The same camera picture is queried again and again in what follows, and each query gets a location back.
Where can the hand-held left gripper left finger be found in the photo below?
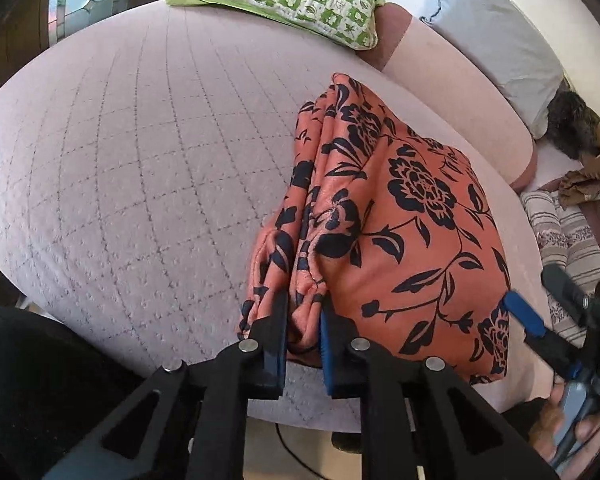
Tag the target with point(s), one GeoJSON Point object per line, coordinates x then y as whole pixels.
{"type": "Point", "coordinates": [277, 350]}

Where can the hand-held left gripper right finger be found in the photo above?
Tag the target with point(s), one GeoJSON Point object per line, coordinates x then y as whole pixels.
{"type": "Point", "coordinates": [328, 360]}

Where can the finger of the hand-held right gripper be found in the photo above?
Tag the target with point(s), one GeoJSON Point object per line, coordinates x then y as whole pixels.
{"type": "Point", "coordinates": [525, 312]}
{"type": "Point", "coordinates": [562, 287]}

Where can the orange black floral cloth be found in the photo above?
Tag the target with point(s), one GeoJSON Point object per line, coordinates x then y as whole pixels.
{"type": "Point", "coordinates": [420, 240]}

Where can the person's right hand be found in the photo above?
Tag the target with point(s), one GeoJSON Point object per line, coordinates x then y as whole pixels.
{"type": "Point", "coordinates": [545, 425]}

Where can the large striped floral cushion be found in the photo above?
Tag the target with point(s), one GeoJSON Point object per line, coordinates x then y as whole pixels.
{"type": "Point", "coordinates": [585, 245]}

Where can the small striped floral cushion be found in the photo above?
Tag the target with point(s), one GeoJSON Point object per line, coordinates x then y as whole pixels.
{"type": "Point", "coordinates": [540, 220]}

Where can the brown crumpled cloth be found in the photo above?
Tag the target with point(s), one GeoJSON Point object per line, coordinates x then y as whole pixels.
{"type": "Point", "coordinates": [590, 180]}

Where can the dark furry cloth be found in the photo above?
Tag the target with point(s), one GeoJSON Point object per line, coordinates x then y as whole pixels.
{"type": "Point", "coordinates": [572, 125]}

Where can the pink bolster cushion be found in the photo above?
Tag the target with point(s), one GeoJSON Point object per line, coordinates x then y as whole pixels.
{"type": "Point", "coordinates": [455, 90]}

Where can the person's black-clad leg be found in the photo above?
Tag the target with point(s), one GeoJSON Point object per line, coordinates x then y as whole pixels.
{"type": "Point", "coordinates": [55, 390]}

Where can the lilac quilted bed cover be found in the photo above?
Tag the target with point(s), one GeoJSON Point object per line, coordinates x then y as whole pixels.
{"type": "Point", "coordinates": [130, 160]}

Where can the grey pillow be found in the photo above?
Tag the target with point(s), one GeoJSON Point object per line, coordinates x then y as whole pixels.
{"type": "Point", "coordinates": [500, 45]}

